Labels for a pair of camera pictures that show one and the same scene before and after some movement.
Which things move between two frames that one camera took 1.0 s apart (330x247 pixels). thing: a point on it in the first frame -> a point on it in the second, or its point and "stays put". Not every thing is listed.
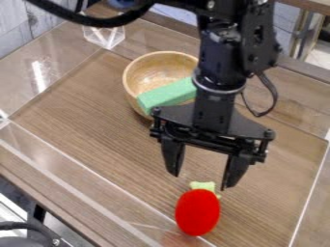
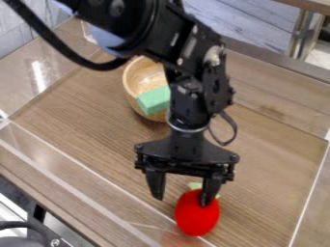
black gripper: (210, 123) -> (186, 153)
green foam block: (169, 94) stays put
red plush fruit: (198, 211) stays put
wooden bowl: (152, 71) stays put
